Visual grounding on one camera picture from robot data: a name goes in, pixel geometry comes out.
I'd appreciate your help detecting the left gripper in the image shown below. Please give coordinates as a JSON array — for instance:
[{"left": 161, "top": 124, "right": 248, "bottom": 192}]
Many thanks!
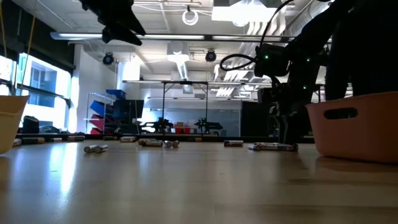
[{"left": 79, "top": 0, "right": 146, "bottom": 47}]

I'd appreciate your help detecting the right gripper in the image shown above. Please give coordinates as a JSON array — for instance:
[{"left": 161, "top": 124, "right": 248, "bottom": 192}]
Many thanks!
[{"left": 273, "top": 34, "right": 327, "bottom": 144}]

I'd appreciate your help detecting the yellow plastic bin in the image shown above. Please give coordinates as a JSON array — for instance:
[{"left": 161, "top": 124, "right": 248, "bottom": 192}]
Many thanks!
[{"left": 0, "top": 95, "right": 30, "bottom": 155}]

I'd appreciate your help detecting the black cabinet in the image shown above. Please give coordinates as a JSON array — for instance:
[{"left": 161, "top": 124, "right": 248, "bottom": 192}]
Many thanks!
[{"left": 241, "top": 101, "right": 274, "bottom": 138}]

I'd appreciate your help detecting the pink plastic basket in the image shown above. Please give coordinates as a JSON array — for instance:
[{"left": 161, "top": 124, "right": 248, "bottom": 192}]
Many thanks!
[{"left": 305, "top": 91, "right": 398, "bottom": 165}]

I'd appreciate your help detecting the black monitor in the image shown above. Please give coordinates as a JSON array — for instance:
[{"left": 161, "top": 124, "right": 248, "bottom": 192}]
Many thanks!
[{"left": 113, "top": 99, "right": 145, "bottom": 125}]

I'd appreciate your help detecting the rack with blue red bins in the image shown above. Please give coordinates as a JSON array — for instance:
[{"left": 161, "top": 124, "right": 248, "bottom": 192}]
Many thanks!
[{"left": 85, "top": 89, "right": 127, "bottom": 135}]

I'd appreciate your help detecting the black bag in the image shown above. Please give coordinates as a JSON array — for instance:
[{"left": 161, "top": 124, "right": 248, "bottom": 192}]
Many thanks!
[{"left": 21, "top": 115, "right": 40, "bottom": 134}]

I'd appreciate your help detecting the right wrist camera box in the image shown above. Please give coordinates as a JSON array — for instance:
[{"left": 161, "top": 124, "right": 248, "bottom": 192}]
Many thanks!
[{"left": 254, "top": 43, "right": 292, "bottom": 78}]

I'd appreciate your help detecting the white cable coil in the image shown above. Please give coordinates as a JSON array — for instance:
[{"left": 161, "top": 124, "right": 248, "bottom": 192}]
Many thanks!
[{"left": 182, "top": 9, "right": 199, "bottom": 26}]

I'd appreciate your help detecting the black folding table frame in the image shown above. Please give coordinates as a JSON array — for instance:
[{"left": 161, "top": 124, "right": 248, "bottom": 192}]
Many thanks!
[{"left": 161, "top": 80, "right": 210, "bottom": 134}]

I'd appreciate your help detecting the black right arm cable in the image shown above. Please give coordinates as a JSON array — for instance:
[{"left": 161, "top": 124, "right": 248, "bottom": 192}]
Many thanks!
[{"left": 219, "top": 0, "right": 295, "bottom": 72}]

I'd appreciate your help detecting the black aluminium table frame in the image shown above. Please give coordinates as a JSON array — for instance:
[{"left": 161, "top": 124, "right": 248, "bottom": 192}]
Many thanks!
[{"left": 15, "top": 133, "right": 315, "bottom": 144}]

